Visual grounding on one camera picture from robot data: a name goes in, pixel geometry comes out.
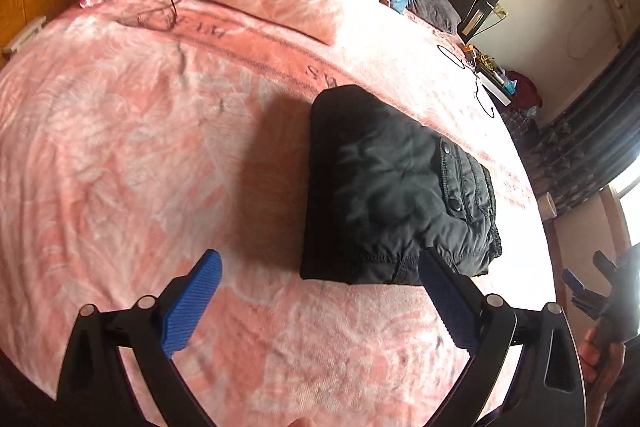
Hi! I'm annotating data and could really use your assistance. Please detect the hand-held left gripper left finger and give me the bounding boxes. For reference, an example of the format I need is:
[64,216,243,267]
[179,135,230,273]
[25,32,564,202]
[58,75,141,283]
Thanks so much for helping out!
[56,248,223,427]

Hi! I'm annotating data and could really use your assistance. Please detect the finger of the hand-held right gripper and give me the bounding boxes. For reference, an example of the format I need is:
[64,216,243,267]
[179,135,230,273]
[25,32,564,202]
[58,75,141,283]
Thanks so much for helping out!
[593,250,621,279]
[561,268,603,314]

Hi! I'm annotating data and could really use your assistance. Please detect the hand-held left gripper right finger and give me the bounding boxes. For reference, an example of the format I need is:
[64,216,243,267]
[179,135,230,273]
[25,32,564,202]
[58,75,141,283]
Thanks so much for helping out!
[419,247,587,427]

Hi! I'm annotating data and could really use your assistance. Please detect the black jacket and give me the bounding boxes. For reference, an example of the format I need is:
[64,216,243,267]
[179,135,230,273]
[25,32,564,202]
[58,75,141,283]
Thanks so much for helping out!
[299,85,502,286]

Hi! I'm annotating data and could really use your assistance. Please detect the person's right forearm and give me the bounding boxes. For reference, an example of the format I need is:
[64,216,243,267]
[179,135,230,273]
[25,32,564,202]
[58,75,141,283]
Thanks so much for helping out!
[596,334,640,427]

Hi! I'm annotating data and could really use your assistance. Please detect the person's right hand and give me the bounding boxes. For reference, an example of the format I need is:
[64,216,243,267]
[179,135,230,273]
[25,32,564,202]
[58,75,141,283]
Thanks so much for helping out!
[580,326,627,384]

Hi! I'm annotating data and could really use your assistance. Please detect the bright window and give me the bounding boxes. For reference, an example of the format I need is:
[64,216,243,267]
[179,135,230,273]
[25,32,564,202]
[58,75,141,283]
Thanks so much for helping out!
[607,177,640,253]

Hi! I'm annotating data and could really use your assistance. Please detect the small white container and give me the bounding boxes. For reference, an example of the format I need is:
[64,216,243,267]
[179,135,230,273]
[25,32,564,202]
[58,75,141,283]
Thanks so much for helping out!
[539,192,559,222]

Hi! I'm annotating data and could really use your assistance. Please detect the dark patterned curtain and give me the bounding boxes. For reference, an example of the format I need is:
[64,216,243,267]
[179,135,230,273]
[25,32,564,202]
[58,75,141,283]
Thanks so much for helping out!
[500,42,640,212]

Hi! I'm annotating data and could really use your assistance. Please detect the pink patterned fleece blanket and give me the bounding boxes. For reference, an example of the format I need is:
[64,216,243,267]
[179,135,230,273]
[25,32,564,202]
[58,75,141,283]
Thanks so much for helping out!
[0,0,561,427]

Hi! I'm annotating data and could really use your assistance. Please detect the dark red bag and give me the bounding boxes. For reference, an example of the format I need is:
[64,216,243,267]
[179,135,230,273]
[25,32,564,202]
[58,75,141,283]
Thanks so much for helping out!
[510,71,544,108]

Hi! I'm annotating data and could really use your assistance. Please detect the cluttered white nightstand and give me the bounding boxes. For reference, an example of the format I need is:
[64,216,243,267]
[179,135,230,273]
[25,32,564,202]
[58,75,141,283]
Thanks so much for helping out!
[467,46,517,108]

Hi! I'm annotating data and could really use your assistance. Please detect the thin-framed eyeglasses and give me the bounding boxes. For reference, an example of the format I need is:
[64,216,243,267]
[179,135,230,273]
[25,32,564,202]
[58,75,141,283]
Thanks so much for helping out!
[135,0,182,32]

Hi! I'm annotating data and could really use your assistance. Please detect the dark grey pillow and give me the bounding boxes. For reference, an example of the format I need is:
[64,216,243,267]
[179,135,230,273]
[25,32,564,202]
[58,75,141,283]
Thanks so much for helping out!
[407,0,462,32]

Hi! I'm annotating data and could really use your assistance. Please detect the white flat bar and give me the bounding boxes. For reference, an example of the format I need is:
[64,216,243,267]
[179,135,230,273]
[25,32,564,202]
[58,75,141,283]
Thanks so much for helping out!
[0,18,47,58]

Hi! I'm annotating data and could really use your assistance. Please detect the thin black cable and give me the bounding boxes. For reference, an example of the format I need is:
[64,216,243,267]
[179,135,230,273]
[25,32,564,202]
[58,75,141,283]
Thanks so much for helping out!
[437,44,496,118]

